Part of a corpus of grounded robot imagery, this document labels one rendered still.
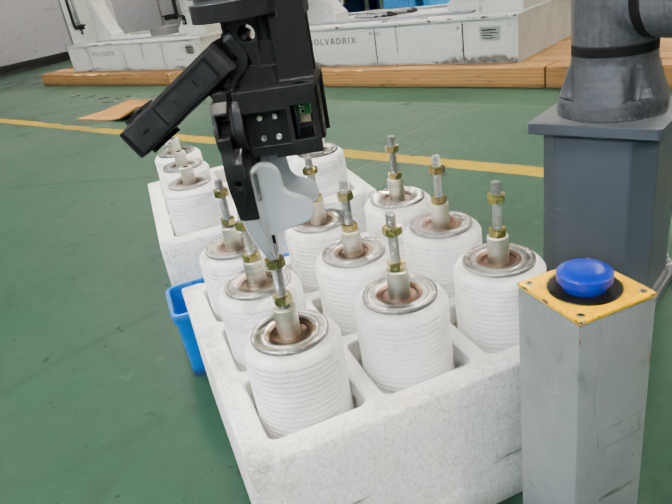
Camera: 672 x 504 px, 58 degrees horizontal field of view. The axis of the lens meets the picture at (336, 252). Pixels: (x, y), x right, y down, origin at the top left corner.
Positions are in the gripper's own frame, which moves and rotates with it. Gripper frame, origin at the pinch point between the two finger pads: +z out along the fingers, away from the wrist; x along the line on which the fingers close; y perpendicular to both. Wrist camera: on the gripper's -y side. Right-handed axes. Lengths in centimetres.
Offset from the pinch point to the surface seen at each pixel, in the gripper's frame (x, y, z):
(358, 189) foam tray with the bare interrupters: 56, 4, 17
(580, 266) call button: -6.8, 25.3, 1.8
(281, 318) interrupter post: -1.1, 0.4, 7.3
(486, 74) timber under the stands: 205, 50, 30
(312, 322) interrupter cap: 1.0, 2.7, 9.4
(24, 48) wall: 577, -355, 14
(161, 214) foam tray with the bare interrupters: 55, -33, 17
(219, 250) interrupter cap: 20.1, -11.3, 9.4
